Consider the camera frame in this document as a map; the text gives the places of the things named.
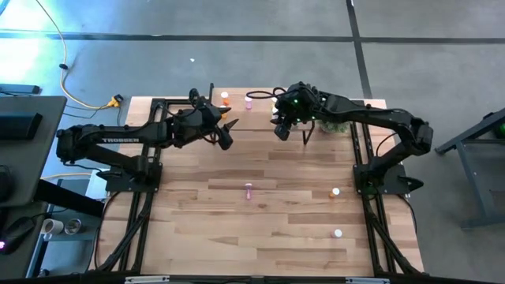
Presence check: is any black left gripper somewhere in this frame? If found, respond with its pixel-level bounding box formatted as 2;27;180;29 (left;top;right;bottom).
181;88;240;151

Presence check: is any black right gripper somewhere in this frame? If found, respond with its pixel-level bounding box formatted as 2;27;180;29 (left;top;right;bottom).
271;81;320;142

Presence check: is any green succulent in patterned pot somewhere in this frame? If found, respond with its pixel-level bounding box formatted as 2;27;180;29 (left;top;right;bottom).
317;120;351;134

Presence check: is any black beam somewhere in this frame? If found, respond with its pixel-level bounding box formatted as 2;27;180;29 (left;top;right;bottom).
34;179;106;218

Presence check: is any silver aluminium extrusion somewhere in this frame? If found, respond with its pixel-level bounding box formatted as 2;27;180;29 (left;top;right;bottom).
125;275;170;284
345;276;390;284

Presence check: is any shiny metal cup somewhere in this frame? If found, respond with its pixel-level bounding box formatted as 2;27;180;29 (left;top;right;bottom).
64;218;83;236

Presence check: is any dark metal cart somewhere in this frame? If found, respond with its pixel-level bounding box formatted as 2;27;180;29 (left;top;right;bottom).
435;106;505;232

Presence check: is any white paper cup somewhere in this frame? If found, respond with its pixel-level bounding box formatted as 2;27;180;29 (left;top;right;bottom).
42;218;64;236

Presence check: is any black box device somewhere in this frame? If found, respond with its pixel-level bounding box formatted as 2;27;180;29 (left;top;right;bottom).
0;111;43;140

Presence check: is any dark grey flat device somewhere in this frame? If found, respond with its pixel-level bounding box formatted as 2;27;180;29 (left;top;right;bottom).
0;83;42;95

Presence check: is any black computer mouse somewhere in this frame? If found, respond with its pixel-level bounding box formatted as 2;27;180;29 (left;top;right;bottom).
0;216;36;256

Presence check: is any grey low desk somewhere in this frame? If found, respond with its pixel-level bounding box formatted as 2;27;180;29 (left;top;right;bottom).
0;200;51;281

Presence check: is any wooden shelf with black frame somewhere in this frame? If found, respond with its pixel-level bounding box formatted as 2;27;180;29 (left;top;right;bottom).
207;82;316;146

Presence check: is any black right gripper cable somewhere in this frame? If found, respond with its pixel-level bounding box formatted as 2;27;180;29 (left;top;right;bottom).
245;86;288;100

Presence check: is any black metal rig frame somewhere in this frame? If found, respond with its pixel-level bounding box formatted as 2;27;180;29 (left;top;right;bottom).
89;88;425;277

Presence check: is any black power cord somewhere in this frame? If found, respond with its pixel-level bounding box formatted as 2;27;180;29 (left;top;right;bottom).
62;93;125;133

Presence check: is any yellow extension cord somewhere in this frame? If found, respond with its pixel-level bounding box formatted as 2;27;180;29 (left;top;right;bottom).
34;0;122;110

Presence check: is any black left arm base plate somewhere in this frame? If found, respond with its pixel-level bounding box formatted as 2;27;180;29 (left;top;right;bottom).
96;163;163;193

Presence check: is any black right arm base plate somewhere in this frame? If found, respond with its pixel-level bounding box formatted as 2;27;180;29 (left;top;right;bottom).
353;163;425;196

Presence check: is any thin yellow cable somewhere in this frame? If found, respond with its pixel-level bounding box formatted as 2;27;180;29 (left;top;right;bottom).
40;172;92;181

